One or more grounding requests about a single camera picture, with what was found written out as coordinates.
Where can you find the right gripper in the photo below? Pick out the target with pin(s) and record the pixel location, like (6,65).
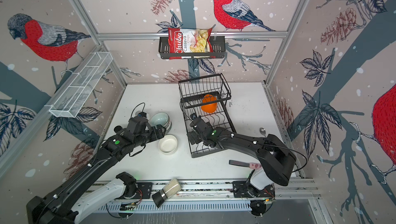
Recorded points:
(194,136)

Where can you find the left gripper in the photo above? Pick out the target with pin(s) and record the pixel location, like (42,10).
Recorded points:
(155,135)

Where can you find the light green ceramic bowl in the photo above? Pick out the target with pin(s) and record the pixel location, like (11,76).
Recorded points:
(158,119)

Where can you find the white ceramic bowl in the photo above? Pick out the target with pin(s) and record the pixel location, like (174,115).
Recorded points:
(168,145)

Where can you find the orange plastic bowl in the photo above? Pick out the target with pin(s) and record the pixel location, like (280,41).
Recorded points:
(209,104)

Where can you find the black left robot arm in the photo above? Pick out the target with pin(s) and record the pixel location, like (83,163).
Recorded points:
(56,206)

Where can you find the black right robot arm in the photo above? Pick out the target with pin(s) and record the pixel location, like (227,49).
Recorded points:
(276,159)

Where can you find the black lidded spice jar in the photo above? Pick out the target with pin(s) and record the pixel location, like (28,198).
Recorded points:
(117,129)

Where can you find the metal spoon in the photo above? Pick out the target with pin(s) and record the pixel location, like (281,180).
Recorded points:
(263,132)

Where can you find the red cassava chips bag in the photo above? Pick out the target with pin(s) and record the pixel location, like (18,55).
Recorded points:
(182,40)

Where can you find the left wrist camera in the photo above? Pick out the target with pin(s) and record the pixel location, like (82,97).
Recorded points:
(142,114)

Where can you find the black wire dish rack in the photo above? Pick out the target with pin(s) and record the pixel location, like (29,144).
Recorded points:
(192,92)

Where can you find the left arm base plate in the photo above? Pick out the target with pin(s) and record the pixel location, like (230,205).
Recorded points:
(139,190)

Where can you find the pink handled knife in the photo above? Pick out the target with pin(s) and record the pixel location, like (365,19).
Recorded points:
(252,166)

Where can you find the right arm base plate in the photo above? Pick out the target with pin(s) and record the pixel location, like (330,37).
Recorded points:
(243,189)

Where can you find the black wall shelf basket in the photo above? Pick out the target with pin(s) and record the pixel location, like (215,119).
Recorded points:
(217,46)

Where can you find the white mesh wall shelf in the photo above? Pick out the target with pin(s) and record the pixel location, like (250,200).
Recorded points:
(83,83)

